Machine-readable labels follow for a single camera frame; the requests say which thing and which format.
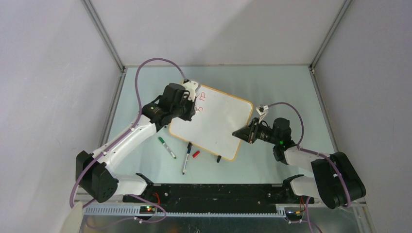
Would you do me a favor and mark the left control board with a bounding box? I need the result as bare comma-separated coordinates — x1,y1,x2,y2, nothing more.
139,205,157,215

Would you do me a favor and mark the blue whiteboard marker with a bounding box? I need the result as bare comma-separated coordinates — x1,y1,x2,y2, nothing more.
182,149,191,175

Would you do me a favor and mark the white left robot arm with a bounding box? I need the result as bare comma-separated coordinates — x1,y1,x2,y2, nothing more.
75,80,201,203

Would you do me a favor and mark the right control board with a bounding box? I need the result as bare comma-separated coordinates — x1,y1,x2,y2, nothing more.
286,211,305,219

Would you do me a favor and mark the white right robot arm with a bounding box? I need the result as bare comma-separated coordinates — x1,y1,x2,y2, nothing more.
232,117,366,209

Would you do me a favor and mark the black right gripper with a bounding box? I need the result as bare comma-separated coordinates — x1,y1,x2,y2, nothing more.
233,117,279,145

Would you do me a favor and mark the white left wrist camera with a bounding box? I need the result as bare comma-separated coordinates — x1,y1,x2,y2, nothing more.
182,80,201,102

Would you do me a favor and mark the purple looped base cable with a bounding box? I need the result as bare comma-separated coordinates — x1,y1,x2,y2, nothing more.
82,194,168,230

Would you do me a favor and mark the control board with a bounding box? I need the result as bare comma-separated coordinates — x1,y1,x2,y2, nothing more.
139,205,157,215
286,211,305,219

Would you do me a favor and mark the orange framed whiteboard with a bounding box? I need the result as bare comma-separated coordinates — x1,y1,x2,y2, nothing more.
169,85,253,161

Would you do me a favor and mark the green whiteboard marker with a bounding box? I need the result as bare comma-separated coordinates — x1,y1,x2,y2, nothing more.
158,137,177,159

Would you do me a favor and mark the red marker cap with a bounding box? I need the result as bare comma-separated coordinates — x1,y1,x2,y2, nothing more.
192,150,200,158

